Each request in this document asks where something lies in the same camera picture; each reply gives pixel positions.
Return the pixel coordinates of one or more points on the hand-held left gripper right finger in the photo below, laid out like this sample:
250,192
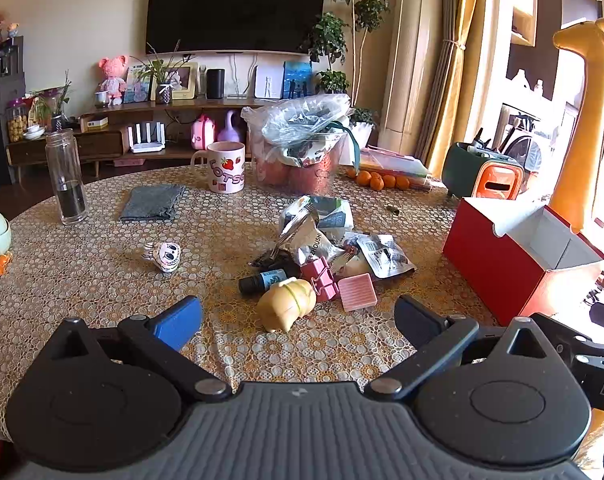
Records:
416,317

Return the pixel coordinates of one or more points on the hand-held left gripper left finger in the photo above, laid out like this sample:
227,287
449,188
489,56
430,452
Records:
177,322

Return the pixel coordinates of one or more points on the bunny plush toy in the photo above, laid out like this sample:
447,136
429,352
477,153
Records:
164,256

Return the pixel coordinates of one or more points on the red cardboard box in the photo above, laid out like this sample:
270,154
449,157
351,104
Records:
486,265

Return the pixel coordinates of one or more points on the pink binder clip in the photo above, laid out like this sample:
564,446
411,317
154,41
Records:
319,275

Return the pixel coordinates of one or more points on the yellow squishy toy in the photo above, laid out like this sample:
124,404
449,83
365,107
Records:
282,305

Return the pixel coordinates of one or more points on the black dried food bag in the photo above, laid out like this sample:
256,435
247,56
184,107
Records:
272,259

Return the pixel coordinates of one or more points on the white green snack packet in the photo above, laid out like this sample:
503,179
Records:
332,215

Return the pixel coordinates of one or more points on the lace patterned desktop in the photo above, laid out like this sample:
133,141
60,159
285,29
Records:
107,270

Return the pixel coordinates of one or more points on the pink ridged square pad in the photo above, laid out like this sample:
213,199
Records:
358,292

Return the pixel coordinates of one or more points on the small clear printed packet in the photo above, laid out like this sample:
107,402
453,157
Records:
386,255

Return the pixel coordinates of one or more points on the dark bottle blue label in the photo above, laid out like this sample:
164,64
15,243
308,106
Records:
262,281

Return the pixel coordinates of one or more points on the grey cloth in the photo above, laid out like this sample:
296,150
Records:
152,202

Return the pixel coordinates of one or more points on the orange tangerine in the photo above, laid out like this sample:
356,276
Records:
351,172
363,177
403,182
376,183
389,180

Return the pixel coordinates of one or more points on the pile of small oranges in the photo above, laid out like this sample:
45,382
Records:
396,162

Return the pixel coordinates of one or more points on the green orange desk organizer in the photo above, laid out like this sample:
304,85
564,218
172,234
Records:
481,175

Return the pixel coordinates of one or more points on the pink strawberry mug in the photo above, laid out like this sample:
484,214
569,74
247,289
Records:
224,170

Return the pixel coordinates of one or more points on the clear glass bottle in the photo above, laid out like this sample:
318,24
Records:
67,180

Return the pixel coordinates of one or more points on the yellow giraffe toy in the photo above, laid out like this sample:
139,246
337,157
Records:
581,135

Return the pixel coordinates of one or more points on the white antenna router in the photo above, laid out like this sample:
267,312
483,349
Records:
147,137

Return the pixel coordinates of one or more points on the wooden television stand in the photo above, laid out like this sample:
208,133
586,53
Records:
107,145

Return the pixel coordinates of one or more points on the washing machine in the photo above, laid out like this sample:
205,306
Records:
524,145

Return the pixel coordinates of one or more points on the pink toy suitcase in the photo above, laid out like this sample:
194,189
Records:
203,132

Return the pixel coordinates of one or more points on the white printed paper bag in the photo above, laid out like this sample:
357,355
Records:
317,152

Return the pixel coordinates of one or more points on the purple vase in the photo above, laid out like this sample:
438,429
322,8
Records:
229,130

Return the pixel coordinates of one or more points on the yellow box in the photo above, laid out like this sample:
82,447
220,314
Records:
96,123

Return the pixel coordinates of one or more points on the clear plastic bag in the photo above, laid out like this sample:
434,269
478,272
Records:
302,120

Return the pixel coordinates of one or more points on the small metal cup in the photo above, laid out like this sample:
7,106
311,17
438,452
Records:
102,99

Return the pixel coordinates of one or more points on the blue picture card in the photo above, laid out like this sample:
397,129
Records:
134,85

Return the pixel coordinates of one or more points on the black speaker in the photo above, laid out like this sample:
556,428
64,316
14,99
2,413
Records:
215,83

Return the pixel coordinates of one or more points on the plant in dark vase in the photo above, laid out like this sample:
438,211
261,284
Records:
57,110

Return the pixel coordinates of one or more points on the green plant in vase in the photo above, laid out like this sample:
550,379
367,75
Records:
162,72

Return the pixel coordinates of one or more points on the pink bear figure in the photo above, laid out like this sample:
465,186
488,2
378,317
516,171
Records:
113,77

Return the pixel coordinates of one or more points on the glass snack jar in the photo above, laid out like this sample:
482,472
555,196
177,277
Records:
17,125

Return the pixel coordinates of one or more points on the white flat device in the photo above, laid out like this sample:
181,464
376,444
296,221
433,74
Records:
269,81

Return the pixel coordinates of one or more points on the yellow curtain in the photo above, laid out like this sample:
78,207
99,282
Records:
456,60

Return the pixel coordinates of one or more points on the blue book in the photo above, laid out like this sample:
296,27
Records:
298,80

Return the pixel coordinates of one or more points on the cream floor air conditioner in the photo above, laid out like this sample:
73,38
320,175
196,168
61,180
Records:
411,50

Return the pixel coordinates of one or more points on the dark cabinet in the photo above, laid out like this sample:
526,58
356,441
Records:
2,110

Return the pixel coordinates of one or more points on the tall potted tree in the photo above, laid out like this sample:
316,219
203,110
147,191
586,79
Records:
357,5

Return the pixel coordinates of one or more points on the black television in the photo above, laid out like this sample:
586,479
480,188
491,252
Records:
237,7

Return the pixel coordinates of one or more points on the cream photo frame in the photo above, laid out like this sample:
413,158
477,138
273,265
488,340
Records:
184,82

